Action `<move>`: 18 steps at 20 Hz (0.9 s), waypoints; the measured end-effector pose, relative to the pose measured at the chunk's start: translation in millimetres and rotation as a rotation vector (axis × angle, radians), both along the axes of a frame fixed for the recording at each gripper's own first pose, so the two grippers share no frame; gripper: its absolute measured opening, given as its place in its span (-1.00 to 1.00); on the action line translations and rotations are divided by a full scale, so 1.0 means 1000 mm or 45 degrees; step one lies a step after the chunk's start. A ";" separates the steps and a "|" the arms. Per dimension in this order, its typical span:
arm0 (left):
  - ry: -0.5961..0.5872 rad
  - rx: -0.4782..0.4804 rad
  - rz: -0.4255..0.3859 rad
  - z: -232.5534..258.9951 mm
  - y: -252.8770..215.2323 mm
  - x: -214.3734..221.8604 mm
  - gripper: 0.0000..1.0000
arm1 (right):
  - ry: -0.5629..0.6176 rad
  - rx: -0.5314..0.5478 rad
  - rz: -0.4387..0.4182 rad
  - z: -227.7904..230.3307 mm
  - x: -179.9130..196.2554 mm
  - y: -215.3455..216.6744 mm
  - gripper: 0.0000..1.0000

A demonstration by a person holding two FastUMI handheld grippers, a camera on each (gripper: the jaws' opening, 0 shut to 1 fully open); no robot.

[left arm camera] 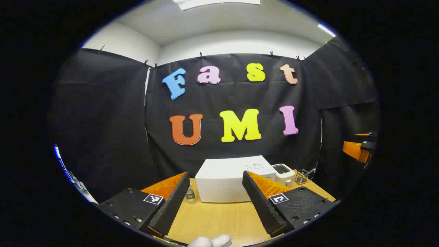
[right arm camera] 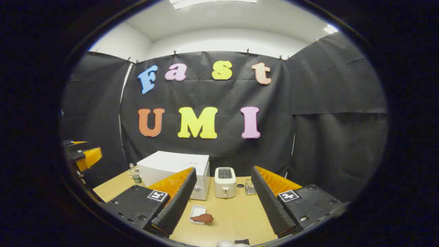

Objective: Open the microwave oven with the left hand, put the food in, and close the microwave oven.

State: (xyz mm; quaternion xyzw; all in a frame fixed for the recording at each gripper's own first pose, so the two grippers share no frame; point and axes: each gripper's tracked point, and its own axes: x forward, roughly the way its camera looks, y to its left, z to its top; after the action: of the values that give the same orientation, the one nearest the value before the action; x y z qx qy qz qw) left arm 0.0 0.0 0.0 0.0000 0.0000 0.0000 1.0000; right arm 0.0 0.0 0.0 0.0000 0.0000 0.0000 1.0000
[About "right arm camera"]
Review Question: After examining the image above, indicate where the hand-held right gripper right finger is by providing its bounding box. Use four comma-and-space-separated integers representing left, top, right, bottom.
251, 166, 347, 239

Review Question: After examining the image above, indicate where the black backdrop cloth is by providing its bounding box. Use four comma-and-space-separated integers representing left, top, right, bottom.
62, 33, 388, 203

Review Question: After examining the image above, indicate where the brown meat piece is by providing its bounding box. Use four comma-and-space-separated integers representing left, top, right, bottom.
191, 214, 214, 224

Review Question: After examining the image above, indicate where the glass bottle with green label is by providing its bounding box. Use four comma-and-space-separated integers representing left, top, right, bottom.
129, 163, 143, 184

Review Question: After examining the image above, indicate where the white microwave oven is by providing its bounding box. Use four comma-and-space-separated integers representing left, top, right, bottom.
137, 151, 210, 201

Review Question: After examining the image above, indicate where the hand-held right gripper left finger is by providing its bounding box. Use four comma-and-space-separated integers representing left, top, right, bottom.
99, 167, 198, 238

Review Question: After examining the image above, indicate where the white toaster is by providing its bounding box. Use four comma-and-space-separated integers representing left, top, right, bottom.
215, 167, 237, 199

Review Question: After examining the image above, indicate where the metal mesh utensil holder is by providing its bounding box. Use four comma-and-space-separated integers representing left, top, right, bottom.
245, 179, 258, 196

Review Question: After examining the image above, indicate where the long ceiling light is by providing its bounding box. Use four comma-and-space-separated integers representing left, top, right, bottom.
170, 0, 258, 10

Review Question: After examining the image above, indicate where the white rectangular tray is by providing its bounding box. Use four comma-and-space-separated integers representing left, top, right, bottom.
189, 205, 206, 225

